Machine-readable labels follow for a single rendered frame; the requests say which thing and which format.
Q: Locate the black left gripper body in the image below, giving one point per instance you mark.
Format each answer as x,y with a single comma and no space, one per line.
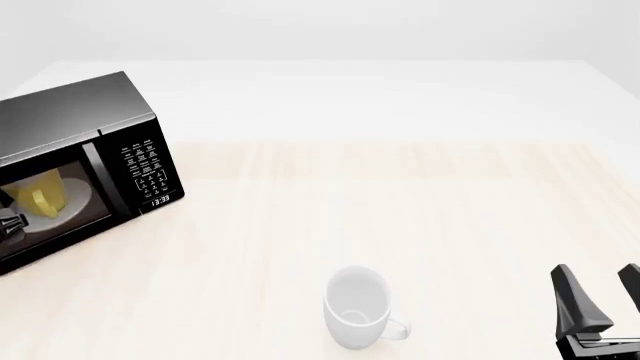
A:
11,225

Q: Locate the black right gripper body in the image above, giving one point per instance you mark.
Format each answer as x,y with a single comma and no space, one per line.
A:
600,348

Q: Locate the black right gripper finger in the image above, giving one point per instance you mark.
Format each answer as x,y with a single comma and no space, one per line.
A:
634,281
575,303

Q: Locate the yellow and white mug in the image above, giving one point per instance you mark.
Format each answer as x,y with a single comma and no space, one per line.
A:
47,183

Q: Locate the black microwave door with window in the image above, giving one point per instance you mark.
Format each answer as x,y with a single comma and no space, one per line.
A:
107,187

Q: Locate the black microwave oven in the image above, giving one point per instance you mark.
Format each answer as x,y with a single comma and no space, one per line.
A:
65,112

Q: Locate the white ceramic mug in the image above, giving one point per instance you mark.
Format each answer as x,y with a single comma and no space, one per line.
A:
350,330

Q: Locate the white round turntable plate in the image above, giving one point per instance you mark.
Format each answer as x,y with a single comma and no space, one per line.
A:
76,202

